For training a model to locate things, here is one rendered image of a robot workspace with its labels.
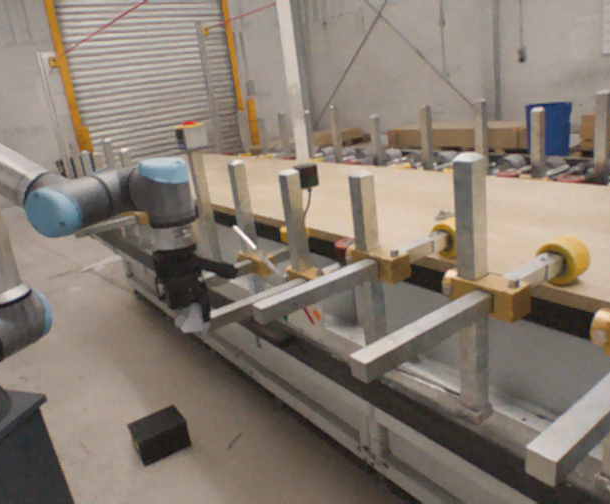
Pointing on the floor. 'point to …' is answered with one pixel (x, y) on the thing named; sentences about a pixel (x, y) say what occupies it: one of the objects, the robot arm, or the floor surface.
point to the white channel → (292, 79)
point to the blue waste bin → (557, 135)
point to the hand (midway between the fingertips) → (205, 332)
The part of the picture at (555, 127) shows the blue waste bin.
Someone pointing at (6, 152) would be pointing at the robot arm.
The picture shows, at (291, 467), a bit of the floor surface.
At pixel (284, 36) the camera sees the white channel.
